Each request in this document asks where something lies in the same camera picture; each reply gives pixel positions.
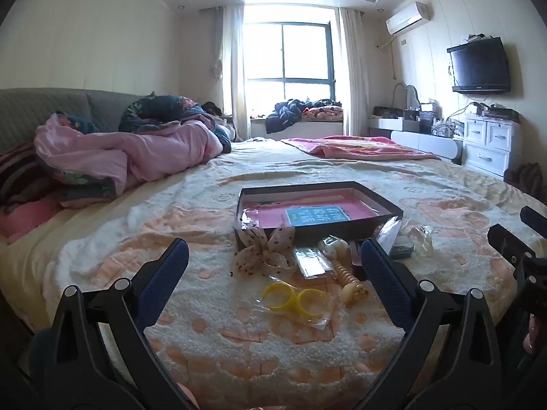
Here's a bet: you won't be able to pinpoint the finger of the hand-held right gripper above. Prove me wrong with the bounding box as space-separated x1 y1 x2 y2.
488 223 531 265
520 206 547 240

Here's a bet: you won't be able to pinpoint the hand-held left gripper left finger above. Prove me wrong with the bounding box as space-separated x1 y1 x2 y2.
45 237 201 410

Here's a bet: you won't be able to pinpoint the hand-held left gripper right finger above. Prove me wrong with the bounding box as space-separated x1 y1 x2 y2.
350 238 503 410

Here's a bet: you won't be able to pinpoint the small bag with dark card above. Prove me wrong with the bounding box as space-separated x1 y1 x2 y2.
391 237 415 261

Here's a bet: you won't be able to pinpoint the earring card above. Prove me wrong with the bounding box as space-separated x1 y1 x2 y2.
376 218 404 252

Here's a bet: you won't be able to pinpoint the white claw hair clip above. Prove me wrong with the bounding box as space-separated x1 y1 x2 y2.
406 224 434 259

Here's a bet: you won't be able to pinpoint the clear plastic bag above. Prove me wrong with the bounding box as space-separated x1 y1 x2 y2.
293 245 338 280

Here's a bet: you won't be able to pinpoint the yellow bracelets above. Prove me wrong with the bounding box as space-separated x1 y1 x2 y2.
255 279 336 329

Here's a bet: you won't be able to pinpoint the polka-dot fabric hair bow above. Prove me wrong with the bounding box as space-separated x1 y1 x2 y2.
231 224 297 280

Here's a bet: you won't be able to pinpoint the dark cardboard box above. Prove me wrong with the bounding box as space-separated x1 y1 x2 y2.
234 181 404 250

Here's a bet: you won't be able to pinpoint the person's right hand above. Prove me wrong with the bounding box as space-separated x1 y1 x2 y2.
529 314 541 353

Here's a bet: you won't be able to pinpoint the dark pink barrette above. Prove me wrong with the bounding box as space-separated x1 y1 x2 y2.
348 239 368 280

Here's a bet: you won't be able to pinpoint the cream beaded hair clip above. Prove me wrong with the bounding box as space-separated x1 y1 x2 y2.
331 262 370 306

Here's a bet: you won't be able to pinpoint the brown fuzzy cloth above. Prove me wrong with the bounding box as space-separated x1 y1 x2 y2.
504 163 545 206

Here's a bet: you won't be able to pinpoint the pearl hair clip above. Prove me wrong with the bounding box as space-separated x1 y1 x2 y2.
318 237 351 261

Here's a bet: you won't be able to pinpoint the white drawer cabinet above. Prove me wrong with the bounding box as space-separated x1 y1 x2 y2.
462 113 523 180

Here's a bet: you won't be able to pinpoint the black set-top box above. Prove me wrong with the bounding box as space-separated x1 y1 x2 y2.
482 105 520 121

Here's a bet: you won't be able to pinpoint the pink quilt with floral side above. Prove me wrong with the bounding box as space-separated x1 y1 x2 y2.
34 94 235 210

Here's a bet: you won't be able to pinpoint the white desk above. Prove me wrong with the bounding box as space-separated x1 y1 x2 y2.
368 117 464 164

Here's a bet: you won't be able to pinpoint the desk organizer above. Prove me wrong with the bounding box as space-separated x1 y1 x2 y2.
404 102 439 134

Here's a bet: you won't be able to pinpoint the pink pillow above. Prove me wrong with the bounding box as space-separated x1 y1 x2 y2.
0 196 65 242

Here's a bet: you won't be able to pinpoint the black television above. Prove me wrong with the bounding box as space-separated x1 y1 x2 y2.
447 37 512 94

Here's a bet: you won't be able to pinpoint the arched desk lamp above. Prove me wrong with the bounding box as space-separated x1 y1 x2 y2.
393 82 419 109

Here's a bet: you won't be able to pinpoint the pink floral blanket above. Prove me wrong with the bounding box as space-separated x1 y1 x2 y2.
301 99 344 120

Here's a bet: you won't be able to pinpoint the striped pillow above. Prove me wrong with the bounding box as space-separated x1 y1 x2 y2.
0 139 65 214

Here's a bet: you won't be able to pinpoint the dark blue clothes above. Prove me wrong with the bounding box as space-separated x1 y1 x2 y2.
266 99 304 134

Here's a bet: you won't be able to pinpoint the white curtain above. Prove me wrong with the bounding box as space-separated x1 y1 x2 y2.
339 8 370 137
214 4 251 141

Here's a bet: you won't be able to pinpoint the grey quilted headboard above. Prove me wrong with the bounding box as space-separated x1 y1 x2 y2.
0 87 142 154

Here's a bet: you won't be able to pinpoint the white air conditioner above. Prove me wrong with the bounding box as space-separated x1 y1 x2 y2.
386 2 430 35

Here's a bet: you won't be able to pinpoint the window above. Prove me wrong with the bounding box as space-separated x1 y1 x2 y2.
243 6 343 118

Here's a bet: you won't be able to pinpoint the tangle of cables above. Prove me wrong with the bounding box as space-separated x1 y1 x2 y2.
431 120 464 139

